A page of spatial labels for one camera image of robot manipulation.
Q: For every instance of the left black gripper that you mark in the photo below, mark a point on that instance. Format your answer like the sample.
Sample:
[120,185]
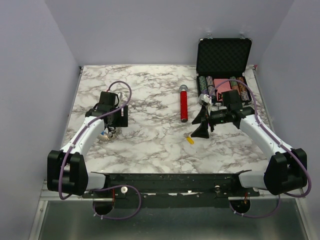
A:
[122,121]

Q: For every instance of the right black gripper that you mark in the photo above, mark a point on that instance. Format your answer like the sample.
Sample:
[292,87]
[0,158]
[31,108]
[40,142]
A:
[202,131]

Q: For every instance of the yellow capped key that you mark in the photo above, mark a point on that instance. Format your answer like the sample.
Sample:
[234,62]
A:
[188,138]

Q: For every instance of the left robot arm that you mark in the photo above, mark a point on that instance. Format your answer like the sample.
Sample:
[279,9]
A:
[66,168]

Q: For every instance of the red glitter microphone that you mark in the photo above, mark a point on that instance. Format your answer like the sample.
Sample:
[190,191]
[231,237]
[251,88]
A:
[183,103]

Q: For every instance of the pink playing cards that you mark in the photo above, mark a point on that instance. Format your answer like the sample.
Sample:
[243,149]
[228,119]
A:
[224,87]

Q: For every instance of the black poker chip case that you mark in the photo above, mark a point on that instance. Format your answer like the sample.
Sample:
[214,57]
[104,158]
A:
[222,58]

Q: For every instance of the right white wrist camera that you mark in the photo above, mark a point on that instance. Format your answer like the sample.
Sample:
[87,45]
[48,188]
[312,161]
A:
[206,101]

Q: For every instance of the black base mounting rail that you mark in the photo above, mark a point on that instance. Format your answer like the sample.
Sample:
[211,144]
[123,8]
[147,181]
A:
[172,190]

